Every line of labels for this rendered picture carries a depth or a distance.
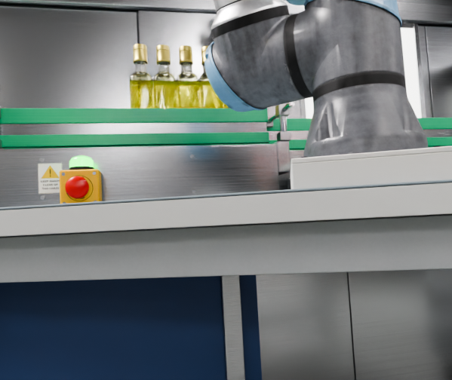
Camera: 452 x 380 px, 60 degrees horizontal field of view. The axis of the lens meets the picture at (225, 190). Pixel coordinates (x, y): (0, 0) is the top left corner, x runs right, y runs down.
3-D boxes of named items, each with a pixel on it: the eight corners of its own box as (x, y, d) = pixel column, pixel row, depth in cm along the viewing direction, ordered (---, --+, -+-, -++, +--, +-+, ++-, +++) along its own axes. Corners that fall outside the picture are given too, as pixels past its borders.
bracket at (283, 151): (279, 176, 98) (278, 148, 98) (293, 171, 89) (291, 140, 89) (265, 176, 97) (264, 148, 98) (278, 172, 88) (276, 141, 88)
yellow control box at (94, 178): (103, 209, 80) (103, 173, 80) (99, 208, 73) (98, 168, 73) (67, 211, 79) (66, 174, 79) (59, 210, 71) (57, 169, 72)
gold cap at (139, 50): (135, 59, 97) (134, 42, 97) (131, 65, 100) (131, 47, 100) (149, 61, 98) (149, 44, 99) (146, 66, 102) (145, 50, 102)
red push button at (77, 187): (90, 177, 74) (87, 175, 70) (91, 198, 73) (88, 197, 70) (68, 178, 73) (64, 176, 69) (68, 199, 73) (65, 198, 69)
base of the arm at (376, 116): (448, 147, 43) (439, 58, 43) (305, 158, 45) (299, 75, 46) (409, 166, 57) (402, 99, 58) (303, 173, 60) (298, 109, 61)
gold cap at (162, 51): (173, 62, 100) (172, 46, 100) (161, 59, 98) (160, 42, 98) (166, 67, 103) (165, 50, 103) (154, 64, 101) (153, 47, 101)
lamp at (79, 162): (95, 172, 79) (94, 157, 79) (92, 170, 75) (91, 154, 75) (72, 173, 78) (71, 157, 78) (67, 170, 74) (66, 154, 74)
